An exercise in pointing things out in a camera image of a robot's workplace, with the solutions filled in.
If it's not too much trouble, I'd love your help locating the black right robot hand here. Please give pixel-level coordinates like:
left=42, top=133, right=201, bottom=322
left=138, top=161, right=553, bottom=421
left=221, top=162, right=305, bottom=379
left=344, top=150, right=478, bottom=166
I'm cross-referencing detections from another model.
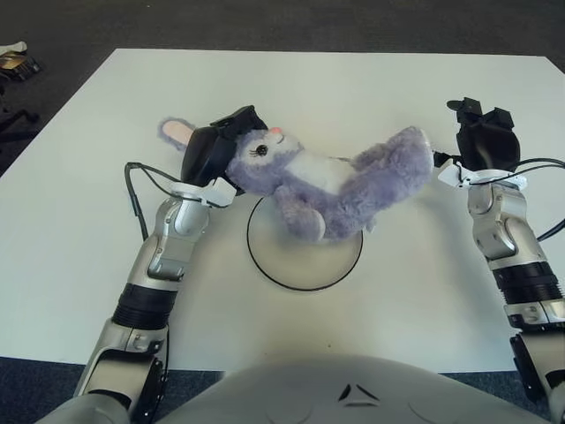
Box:
left=445, top=96, right=524, bottom=172

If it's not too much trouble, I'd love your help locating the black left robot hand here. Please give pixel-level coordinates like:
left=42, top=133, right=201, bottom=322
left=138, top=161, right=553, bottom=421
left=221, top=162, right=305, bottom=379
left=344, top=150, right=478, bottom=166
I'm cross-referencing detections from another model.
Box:
left=179, top=104, right=271, bottom=199

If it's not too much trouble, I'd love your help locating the purple plush rabbit doll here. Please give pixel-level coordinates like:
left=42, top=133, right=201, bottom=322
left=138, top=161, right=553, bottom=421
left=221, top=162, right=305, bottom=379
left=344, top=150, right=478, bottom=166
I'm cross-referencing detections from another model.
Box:
left=157, top=117, right=434, bottom=244

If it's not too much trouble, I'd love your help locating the white plate black rim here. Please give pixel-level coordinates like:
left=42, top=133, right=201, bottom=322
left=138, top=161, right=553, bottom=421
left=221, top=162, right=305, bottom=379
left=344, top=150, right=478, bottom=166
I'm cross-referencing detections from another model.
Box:
left=246, top=193, right=365, bottom=292

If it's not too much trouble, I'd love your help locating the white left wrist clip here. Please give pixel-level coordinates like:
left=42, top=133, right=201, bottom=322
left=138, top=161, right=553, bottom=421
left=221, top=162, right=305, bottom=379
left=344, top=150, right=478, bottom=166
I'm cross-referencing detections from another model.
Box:
left=169, top=178, right=238, bottom=208

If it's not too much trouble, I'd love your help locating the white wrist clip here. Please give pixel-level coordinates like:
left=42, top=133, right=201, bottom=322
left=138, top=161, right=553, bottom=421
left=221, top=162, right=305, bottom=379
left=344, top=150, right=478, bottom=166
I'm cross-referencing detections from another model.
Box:
left=435, top=158, right=530, bottom=192
left=169, top=178, right=238, bottom=208

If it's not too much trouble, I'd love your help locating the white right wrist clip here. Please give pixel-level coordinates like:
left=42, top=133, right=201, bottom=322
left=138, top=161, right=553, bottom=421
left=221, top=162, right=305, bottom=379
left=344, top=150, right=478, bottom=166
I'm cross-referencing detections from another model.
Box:
left=435, top=158, right=530, bottom=192

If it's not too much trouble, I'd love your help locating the dark box on floor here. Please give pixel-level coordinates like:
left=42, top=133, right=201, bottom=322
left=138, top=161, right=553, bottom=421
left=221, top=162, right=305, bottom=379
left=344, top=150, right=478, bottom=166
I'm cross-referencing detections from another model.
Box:
left=0, top=51, right=41, bottom=82

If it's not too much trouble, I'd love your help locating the silver robot torso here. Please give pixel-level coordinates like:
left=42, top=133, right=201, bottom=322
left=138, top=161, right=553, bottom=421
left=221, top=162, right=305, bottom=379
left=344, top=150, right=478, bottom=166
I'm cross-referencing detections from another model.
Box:
left=39, top=352, right=565, bottom=424

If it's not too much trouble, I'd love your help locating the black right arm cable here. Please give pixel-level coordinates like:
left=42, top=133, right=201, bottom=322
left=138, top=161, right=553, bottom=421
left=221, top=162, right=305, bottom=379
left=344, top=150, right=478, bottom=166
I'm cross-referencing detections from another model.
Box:
left=432, top=149, right=565, bottom=243

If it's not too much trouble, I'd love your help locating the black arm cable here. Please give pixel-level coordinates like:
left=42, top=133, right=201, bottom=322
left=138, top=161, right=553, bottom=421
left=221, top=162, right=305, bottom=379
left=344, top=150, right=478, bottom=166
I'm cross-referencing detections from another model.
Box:
left=432, top=149, right=565, bottom=243
left=124, top=162, right=189, bottom=243

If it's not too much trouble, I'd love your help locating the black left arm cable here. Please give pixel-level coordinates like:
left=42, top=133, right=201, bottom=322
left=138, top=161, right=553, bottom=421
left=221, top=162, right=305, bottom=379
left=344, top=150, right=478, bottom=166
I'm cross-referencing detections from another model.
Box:
left=124, top=162, right=189, bottom=243

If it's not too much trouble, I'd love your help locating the black strap on floor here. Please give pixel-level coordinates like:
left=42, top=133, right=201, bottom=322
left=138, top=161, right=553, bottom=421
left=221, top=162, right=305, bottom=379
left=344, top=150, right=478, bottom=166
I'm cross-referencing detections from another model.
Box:
left=0, top=108, right=40, bottom=142

